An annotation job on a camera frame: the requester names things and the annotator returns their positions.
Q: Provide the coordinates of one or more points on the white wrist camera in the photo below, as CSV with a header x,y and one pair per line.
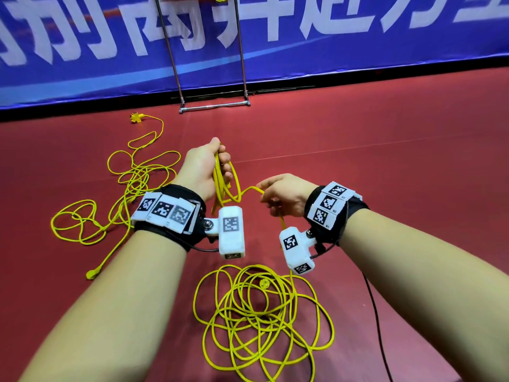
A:
x,y
297,250
231,231

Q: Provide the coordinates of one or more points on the person's left hand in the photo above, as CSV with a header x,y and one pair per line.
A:
x,y
203,171

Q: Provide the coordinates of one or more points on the person's left forearm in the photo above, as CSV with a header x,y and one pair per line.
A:
x,y
111,314

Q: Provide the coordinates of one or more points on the metal rack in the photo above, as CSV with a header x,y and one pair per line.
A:
x,y
213,105

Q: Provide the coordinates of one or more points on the blue banner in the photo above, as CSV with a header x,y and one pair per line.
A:
x,y
382,35

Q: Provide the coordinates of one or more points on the person's right hand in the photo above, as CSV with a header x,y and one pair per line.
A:
x,y
290,193

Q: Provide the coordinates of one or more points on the person's right forearm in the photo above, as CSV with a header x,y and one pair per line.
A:
x,y
429,290

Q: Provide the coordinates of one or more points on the black marker wristband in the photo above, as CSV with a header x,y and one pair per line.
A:
x,y
168,217
335,211

